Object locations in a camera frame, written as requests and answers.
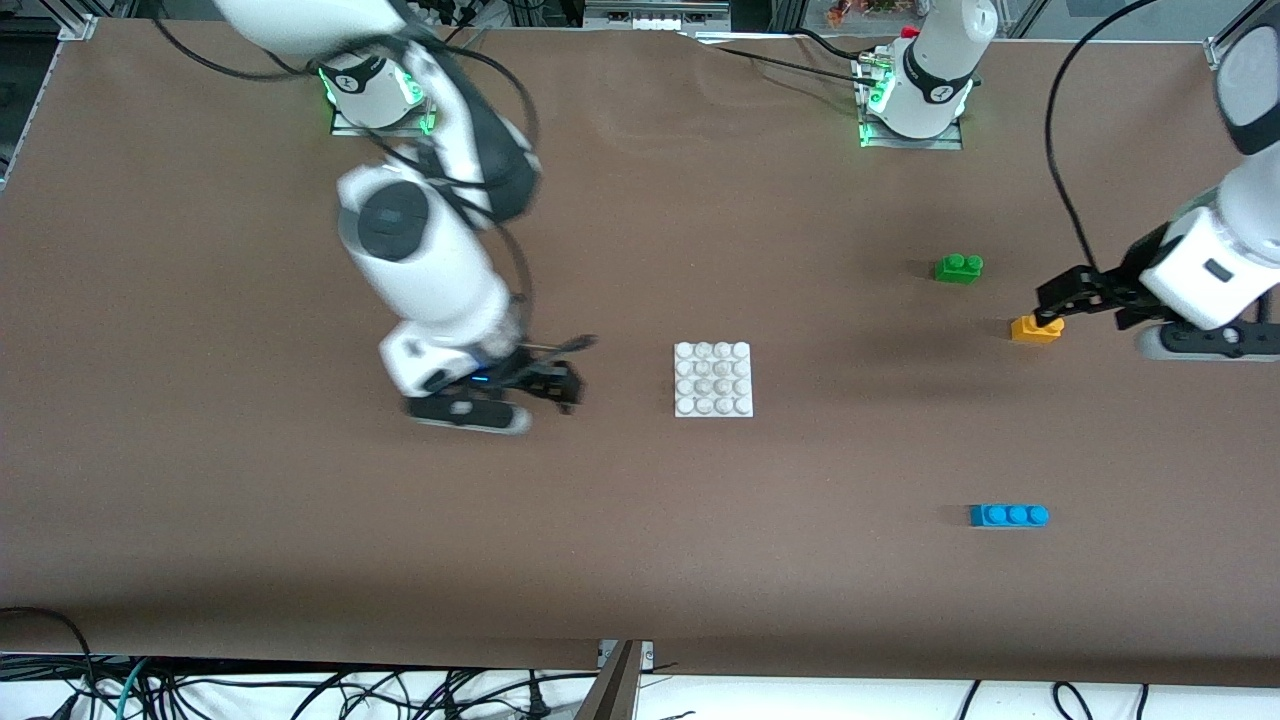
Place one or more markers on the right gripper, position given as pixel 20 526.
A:
pixel 541 379

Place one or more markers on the brown table cover sheet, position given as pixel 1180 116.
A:
pixel 600 550

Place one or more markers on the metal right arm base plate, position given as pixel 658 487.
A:
pixel 345 130

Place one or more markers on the orange red background clutter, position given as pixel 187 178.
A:
pixel 860 10

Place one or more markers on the aluminium frame corner post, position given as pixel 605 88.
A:
pixel 1220 52

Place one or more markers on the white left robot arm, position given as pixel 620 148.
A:
pixel 1255 200

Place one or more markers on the white studded base plate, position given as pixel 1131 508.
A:
pixel 713 379

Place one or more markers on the small silver corner bracket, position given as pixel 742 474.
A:
pixel 78 27

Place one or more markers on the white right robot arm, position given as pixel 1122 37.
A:
pixel 430 260

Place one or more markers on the blue three-stud block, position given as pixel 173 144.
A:
pixel 1008 516

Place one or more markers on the grey metal table leg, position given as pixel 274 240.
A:
pixel 612 690

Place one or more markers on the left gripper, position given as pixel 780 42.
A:
pixel 1122 281

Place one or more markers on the green two-stud block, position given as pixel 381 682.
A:
pixel 958 270

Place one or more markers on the yellow two-stud block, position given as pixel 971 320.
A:
pixel 1030 333

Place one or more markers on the aluminium profile rail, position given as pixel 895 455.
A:
pixel 655 15

